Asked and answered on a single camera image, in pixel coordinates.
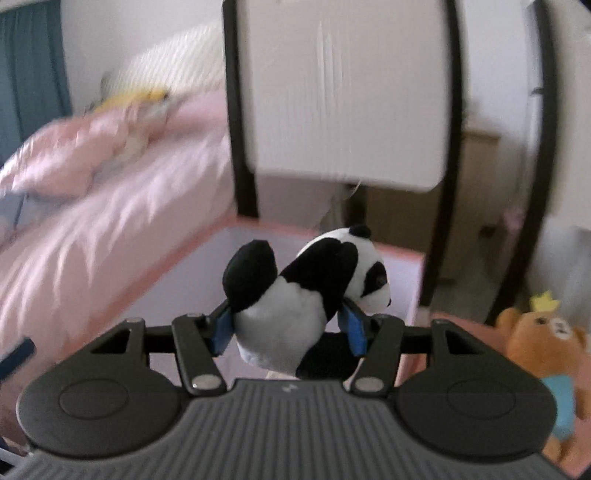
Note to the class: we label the pink duvet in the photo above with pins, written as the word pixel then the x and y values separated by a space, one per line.
pixel 115 230

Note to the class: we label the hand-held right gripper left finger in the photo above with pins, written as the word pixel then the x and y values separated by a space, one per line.
pixel 222 331

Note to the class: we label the yellow plush toy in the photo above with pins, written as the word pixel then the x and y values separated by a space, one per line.
pixel 134 98

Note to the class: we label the pink storage box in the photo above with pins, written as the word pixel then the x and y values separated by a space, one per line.
pixel 402 284

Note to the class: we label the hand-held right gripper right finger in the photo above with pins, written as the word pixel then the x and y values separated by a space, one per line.
pixel 354 331

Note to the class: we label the white striped pillow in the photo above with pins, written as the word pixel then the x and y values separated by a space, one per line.
pixel 180 60

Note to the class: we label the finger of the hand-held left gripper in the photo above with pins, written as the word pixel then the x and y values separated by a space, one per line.
pixel 19 354

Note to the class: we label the brown bear plush toy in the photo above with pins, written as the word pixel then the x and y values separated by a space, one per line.
pixel 549 350

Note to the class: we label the panda plush toy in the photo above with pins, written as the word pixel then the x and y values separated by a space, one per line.
pixel 295 300

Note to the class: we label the wooden cabinet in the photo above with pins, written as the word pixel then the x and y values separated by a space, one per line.
pixel 475 184

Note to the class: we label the teal curtain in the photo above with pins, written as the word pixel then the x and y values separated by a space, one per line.
pixel 27 78

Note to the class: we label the white chair with black frame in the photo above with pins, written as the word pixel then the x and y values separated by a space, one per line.
pixel 346 92

